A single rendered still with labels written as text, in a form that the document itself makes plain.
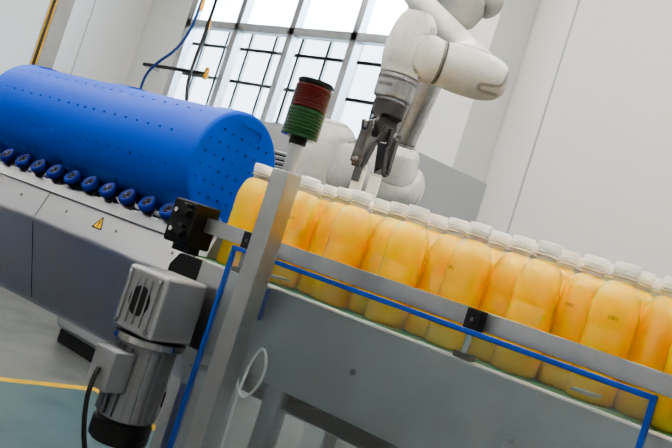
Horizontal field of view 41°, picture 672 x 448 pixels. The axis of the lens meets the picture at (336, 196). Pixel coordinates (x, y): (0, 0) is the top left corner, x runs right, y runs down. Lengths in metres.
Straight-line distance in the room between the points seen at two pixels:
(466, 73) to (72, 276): 1.05
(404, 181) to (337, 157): 0.21
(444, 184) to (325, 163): 1.25
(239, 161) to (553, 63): 3.06
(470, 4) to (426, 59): 0.55
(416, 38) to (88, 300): 0.98
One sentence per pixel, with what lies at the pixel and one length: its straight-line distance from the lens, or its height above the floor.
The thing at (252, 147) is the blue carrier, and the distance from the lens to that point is 2.12.
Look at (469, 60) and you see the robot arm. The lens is 2.03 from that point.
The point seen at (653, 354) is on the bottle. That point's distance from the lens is 1.42.
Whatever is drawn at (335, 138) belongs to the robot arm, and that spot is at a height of 1.29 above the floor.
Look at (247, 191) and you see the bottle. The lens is 1.82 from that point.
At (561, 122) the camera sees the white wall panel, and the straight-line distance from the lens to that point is 4.79.
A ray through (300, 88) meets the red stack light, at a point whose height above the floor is 1.24.
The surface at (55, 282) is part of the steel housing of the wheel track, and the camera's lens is 2.33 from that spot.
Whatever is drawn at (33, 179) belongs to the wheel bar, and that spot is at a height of 0.92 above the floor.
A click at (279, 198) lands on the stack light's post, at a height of 1.05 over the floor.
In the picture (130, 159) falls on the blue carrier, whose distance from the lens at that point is 2.15.
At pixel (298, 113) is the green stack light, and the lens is 1.49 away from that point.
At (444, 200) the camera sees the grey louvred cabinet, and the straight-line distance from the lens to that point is 3.77.
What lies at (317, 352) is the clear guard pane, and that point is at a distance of 1.52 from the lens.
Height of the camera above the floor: 1.02
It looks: 3 degrees up
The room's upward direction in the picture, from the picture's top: 18 degrees clockwise
